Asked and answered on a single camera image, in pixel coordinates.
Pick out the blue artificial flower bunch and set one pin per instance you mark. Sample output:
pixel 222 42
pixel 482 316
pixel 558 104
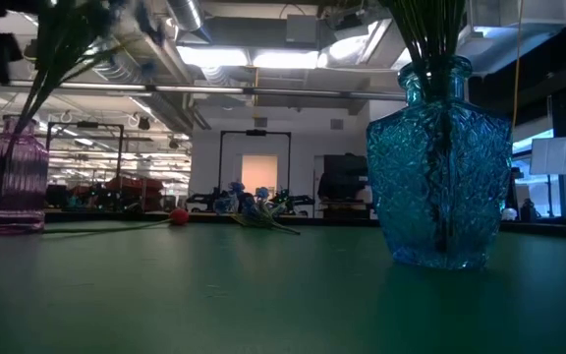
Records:
pixel 258 209
pixel 52 59

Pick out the purple ribbed glass vase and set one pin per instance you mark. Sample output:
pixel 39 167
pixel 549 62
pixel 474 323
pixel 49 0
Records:
pixel 10 177

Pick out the red artificial tulip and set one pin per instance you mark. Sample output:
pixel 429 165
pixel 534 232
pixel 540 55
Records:
pixel 179 217

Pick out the teal textured glass vase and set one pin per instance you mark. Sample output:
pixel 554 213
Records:
pixel 440 187

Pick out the red equipment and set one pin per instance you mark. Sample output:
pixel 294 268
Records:
pixel 135 186

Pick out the ceiling light panel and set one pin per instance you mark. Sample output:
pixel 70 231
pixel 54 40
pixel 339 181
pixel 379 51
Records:
pixel 211 56
pixel 288 59

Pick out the long grey ceiling pipe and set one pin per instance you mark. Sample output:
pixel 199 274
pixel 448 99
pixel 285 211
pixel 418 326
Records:
pixel 214 89

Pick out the orange lit doorway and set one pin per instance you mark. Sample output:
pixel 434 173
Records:
pixel 259 172

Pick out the grey ceiling box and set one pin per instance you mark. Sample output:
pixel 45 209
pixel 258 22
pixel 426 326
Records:
pixel 301 28

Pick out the green table mat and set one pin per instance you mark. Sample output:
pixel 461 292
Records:
pixel 263 295

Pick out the black cabinet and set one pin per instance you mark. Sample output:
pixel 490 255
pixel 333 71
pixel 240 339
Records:
pixel 344 172

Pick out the small white round object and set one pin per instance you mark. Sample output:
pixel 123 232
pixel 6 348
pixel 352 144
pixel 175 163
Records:
pixel 509 214

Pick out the white sign board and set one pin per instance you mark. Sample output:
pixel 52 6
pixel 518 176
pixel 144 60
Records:
pixel 555 155

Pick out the black station frame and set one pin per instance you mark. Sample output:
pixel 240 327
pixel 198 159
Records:
pixel 256 132
pixel 86 125

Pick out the round metal air duct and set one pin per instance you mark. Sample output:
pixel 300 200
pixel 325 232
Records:
pixel 185 14

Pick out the large white ceiling duct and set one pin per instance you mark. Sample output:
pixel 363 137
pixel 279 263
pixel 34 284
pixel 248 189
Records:
pixel 524 24

